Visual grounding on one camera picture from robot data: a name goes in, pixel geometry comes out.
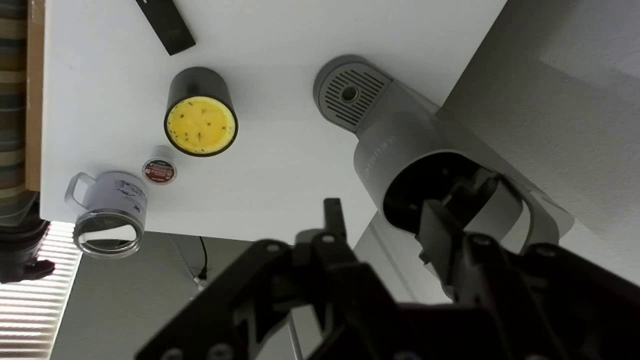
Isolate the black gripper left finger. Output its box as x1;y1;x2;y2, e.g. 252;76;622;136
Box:
134;196;408;360

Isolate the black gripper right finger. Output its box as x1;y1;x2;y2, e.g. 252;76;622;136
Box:
417;198;640;360

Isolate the grey coffee machine lid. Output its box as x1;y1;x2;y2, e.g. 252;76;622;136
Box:
459;168;577;260

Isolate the grey coffee machine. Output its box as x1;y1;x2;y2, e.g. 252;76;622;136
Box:
312;54;577;268

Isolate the small coffee pod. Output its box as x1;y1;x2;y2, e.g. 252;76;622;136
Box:
143;159;178;186

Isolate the white plastic board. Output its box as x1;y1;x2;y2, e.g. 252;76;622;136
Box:
39;0;508;244

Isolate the white mug metal rim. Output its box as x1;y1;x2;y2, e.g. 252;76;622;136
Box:
63;168;149;260

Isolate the dark jar yellow candle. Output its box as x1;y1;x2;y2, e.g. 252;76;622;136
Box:
163;66;241;160

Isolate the black remote control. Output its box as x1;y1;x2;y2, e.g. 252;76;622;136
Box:
134;0;199;58

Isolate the wooden table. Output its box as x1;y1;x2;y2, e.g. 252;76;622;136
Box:
25;0;49;194

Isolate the striped sofa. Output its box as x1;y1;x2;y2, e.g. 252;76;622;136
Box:
0;0;32;210

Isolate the black power cord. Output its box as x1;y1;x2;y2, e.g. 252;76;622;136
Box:
196;237;210;283

